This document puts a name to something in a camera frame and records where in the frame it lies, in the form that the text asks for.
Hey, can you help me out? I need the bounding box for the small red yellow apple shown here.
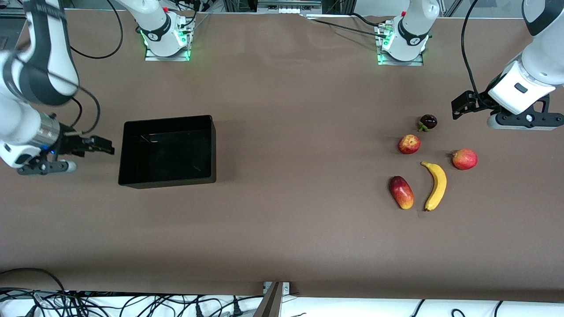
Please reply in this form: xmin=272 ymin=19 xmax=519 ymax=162
xmin=397 ymin=134 xmax=421 ymax=155

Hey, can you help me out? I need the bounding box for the black plastic box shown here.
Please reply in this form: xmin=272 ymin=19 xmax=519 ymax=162
xmin=118 ymin=115 xmax=217 ymax=189

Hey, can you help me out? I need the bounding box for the yellow banana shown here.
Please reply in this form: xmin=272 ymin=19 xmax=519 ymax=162
xmin=421 ymin=161 xmax=448 ymax=212

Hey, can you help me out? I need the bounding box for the dark purple mangosteen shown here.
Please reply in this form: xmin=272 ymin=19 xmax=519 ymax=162
xmin=417 ymin=114 xmax=438 ymax=133

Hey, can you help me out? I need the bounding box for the red apple with stem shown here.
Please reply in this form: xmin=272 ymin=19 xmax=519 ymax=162
xmin=449 ymin=148 xmax=479 ymax=170

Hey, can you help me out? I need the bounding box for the red yellow mango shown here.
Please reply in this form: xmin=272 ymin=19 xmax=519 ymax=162
xmin=389 ymin=176 xmax=415 ymax=210

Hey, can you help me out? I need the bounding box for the white power strip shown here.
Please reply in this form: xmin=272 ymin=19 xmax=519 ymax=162
xmin=258 ymin=0 xmax=323 ymax=16

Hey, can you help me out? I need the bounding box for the grey slanted support beam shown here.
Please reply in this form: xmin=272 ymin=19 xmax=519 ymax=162
xmin=253 ymin=282 xmax=283 ymax=317

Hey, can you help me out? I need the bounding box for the black cable with metal plug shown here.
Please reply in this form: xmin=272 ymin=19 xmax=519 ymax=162
xmin=65 ymin=85 xmax=102 ymax=135

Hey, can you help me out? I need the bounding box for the black hanging loop cable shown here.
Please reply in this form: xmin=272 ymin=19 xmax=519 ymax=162
xmin=70 ymin=0 xmax=124 ymax=59

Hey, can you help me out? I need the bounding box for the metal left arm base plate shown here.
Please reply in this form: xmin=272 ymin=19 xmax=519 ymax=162
xmin=377 ymin=24 xmax=424 ymax=66

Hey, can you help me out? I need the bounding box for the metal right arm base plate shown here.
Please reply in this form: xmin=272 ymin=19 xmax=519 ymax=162
xmin=145 ymin=18 xmax=193 ymax=61

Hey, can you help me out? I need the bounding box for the black arched floor cable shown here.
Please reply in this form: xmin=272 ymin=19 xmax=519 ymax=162
xmin=0 ymin=267 xmax=67 ymax=293

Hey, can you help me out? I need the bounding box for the black cable between bases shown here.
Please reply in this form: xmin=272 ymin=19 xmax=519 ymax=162
xmin=304 ymin=16 xmax=389 ymax=38

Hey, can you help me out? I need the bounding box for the aluminium frame profile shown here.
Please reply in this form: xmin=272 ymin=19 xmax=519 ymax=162
xmin=223 ymin=0 xmax=355 ymax=15

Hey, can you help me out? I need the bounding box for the small metal table bracket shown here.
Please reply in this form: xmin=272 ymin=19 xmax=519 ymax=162
xmin=263 ymin=282 xmax=291 ymax=295

